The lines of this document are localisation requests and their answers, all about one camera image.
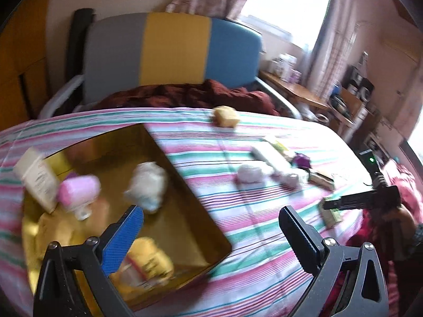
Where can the wooden side shelf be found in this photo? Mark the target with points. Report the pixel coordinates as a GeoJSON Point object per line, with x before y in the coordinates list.
{"type": "Point", "coordinates": [295, 91]}

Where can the yellow tiger plush toy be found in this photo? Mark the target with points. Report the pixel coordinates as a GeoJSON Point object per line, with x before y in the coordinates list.
{"type": "Point", "coordinates": [144, 266]}

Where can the person's right hand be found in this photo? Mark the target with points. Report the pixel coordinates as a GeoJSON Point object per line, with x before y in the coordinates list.
{"type": "Point", "coordinates": [405, 219]}

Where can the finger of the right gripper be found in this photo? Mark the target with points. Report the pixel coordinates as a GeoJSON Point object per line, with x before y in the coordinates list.
{"type": "Point", "coordinates": [350, 202]}

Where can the white boxes on shelf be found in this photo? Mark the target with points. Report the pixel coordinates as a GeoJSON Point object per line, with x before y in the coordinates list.
{"type": "Point", "coordinates": [283, 67]}

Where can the cluttered desk items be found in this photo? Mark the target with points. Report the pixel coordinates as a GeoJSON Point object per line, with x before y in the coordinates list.
{"type": "Point", "coordinates": [352, 115]}

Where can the yellow sponge block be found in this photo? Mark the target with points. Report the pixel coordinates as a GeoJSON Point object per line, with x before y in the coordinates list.
{"type": "Point", "coordinates": [225, 116]}

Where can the clear plastic bag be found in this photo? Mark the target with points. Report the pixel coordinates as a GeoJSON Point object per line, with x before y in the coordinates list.
{"type": "Point", "coordinates": [250, 173]}

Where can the small green box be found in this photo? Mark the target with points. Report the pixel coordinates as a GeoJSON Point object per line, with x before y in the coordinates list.
{"type": "Point", "coordinates": [330, 217]}

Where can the white foam block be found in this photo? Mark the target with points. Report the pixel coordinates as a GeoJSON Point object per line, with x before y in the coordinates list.
{"type": "Point", "coordinates": [271, 158]}

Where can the wooden wardrobe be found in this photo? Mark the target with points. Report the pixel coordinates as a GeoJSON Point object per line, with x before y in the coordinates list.
{"type": "Point", "coordinates": [25, 84]}

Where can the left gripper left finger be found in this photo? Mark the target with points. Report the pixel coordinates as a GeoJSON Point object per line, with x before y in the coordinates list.
{"type": "Point", "coordinates": [102, 256]}

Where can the white carton box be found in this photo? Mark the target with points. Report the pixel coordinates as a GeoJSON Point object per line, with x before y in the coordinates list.
{"type": "Point", "coordinates": [38, 178]}

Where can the pink white plush toy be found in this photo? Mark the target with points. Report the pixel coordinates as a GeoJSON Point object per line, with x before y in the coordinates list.
{"type": "Point", "coordinates": [147, 186]}

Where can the white bed rail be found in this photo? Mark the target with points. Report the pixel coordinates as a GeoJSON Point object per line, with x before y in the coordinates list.
{"type": "Point", "coordinates": [60, 97]}

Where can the pink plastic cup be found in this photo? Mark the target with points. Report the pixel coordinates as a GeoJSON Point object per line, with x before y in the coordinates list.
{"type": "Point", "coordinates": [77, 193]}

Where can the grey yellow blue headboard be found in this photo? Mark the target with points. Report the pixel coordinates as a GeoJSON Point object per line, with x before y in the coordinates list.
{"type": "Point", "coordinates": [132, 50]}

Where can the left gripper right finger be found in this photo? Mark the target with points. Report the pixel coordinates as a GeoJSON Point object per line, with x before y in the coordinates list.
{"type": "Point", "coordinates": [346, 281]}

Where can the dark red blanket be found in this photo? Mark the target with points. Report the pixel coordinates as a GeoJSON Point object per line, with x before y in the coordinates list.
{"type": "Point", "coordinates": [207, 95]}

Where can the striped bed sheet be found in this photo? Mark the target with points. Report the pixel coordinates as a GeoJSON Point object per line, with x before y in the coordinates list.
{"type": "Point", "coordinates": [227, 169]}

